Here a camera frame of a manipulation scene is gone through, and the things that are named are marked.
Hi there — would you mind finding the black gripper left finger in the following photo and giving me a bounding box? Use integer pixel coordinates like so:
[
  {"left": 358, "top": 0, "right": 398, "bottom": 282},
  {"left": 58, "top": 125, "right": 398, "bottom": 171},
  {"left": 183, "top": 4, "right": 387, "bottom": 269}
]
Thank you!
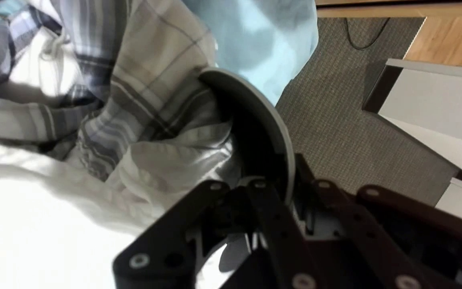
[{"left": 112, "top": 181, "right": 266, "bottom": 289}]

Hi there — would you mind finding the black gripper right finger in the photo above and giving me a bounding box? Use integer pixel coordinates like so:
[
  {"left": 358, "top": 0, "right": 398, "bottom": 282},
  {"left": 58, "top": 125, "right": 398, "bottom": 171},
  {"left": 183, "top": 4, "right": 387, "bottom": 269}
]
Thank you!
[{"left": 294, "top": 155, "right": 462, "bottom": 289}]

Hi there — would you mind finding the plaid grey white shirt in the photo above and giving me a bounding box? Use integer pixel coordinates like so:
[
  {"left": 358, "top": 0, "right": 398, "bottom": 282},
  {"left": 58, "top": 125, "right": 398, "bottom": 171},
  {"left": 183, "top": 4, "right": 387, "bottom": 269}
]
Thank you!
[{"left": 0, "top": 0, "right": 237, "bottom": 202}]

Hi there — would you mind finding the blue bed sheet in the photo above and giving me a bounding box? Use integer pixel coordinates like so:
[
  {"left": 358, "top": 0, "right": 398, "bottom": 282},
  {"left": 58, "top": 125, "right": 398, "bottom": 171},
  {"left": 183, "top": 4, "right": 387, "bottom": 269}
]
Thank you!
[{"left": 183, "top": 0, "right": 319, "bottom": 104}]

